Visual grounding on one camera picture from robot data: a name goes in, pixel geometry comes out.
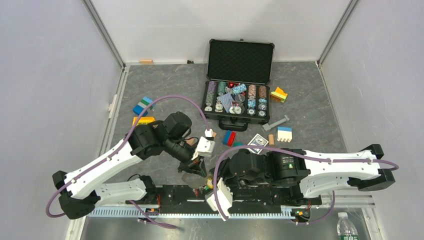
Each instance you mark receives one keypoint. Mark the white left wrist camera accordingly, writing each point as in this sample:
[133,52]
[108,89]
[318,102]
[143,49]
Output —
[205,145]

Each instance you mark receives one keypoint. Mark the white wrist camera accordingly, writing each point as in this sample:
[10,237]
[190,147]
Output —
[225,198]
[205,145]

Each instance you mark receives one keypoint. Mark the blue red brick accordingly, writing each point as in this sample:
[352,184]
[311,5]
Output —
[229,138]

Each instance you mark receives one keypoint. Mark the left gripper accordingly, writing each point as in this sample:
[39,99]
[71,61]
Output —
[191,165]

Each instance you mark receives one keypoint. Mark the blue playing card box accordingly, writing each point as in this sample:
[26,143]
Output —
[257,140]

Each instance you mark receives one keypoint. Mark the blue white brick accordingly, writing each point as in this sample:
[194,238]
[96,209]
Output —
[284,134]

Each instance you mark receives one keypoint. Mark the plastic water bottle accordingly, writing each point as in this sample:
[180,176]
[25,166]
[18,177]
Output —
[346,230]

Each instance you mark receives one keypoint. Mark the wooden block on ledge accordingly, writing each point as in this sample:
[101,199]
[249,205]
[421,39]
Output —
[146,61]

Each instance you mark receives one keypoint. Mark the grey plastic bolt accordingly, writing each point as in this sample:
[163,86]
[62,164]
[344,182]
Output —
[268,126]

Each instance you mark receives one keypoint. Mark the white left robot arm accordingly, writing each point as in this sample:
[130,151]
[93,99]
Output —
[79,192]

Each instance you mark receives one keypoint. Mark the teal flat piece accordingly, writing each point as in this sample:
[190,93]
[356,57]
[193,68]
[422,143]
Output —
[236,144]

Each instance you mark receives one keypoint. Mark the yellow key tag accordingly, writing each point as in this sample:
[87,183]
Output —
[210,183]

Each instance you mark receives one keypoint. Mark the yellow orange brick pile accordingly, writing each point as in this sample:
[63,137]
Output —
[278,95]

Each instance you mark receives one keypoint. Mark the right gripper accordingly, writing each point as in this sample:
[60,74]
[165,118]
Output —
[222,172]

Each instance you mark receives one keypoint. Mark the yellow window brick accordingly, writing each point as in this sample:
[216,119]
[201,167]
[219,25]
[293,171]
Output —
[144,120]

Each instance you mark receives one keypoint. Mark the blue grey green brick stack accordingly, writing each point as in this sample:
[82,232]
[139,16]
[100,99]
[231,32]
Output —
[144,102]

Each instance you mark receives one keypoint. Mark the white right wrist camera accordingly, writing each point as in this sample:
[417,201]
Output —
[225,198]

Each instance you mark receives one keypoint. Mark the black poker chip case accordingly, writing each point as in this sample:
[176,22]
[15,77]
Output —
[236,91]

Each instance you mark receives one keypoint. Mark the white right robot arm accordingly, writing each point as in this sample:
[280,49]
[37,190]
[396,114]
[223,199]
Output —
[313,173]

